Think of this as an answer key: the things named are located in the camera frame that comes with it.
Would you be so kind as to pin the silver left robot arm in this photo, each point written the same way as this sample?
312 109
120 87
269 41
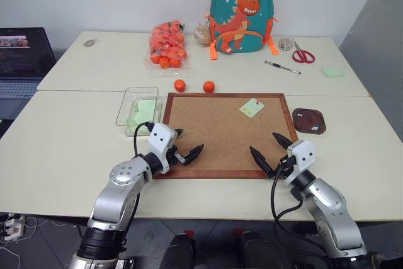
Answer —
119 199

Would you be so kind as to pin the light green paper note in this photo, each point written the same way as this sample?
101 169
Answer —
250 107

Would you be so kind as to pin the clear plastic tray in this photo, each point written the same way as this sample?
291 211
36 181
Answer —
140 92

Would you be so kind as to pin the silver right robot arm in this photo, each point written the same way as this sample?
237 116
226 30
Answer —
327 206

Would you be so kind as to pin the clear round labelled container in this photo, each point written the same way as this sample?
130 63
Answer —
286 43

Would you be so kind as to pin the green sticky note pad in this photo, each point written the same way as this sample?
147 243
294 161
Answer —
333 72

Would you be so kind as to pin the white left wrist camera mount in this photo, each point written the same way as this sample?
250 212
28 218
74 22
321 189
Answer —
159 140

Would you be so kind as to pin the white power strip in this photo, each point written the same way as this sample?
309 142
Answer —
12 226

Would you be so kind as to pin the grey round tape roll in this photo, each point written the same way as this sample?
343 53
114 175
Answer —
89 43

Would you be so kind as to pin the dark rounded shape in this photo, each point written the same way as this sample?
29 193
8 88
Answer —
256 250
181 251

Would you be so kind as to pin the clear bag of orange toys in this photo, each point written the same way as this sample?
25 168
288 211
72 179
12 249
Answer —
167 45

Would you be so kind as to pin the wood-framed cork board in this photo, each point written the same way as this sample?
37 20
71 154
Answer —
220 130

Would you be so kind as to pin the brown leather tray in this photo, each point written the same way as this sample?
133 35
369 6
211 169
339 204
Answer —
308 119

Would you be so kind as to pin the black and clear pen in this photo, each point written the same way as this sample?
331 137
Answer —
282 67

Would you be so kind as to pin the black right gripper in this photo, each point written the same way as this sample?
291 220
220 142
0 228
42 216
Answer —
284 166

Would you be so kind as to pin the dark open laptop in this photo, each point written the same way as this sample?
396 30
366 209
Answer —
22 58

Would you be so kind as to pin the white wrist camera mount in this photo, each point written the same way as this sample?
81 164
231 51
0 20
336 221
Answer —
302 155
159 140

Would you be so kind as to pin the orange ball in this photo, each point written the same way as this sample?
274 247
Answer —
209 86
180 85

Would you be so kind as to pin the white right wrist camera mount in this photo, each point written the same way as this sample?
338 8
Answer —
302 155

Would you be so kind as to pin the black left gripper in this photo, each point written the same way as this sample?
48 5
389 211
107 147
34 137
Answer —
173 157

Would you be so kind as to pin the green paper notes stack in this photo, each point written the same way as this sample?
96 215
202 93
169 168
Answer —
141 114

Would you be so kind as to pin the teal dinosaur backpack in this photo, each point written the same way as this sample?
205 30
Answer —
242 14

